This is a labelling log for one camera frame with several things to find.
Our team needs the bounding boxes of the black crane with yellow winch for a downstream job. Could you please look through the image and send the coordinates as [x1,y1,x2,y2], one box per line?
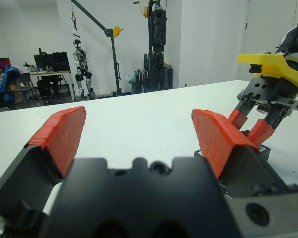
[71,0,125,97]

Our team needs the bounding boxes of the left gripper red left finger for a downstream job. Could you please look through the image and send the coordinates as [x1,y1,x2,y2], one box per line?
[0,106,87,219]

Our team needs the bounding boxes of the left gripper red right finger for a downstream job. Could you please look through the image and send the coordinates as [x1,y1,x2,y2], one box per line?
[191,108,298,199]

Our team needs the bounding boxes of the black computer monitor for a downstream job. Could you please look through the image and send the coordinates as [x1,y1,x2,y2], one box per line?
[33,51,70,72]

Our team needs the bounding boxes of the blue office chair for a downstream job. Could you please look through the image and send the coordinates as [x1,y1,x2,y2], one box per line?
[0,65,23,110]

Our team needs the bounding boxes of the red hoist hook with strap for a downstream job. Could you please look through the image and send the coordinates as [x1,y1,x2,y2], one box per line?
[70,8,79,38]

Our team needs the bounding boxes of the black box with white insert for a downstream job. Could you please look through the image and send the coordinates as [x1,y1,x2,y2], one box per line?
[193,145,271,162]

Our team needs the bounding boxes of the monitor with red screen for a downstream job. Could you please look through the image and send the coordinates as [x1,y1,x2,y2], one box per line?
[0,57,11,70]

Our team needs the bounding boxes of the grey desk chair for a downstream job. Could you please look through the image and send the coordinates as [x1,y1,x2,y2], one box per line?
[16,72,37,105]

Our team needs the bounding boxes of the silver humanoid robot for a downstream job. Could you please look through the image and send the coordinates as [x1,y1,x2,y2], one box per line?
[73,39,96,100]

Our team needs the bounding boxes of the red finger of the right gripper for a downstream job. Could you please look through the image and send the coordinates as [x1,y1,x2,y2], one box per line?
[247,111,292,147]
[227,99,258,132]

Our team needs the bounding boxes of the folded black stands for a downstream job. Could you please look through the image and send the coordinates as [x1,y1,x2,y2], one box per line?
[134,70,149,94]

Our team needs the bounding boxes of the white door with black handle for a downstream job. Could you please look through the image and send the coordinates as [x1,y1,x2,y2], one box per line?
[180,0,249,88]

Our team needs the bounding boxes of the tall black folded machine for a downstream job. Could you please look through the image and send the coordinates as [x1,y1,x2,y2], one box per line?
[143,0,174,94]

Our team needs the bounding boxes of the right gripper black yellow body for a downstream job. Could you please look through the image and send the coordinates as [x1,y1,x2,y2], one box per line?
[237,53,298,116]

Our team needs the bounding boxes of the white computer desk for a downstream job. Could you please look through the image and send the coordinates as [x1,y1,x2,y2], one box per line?
[22,70,75,102]

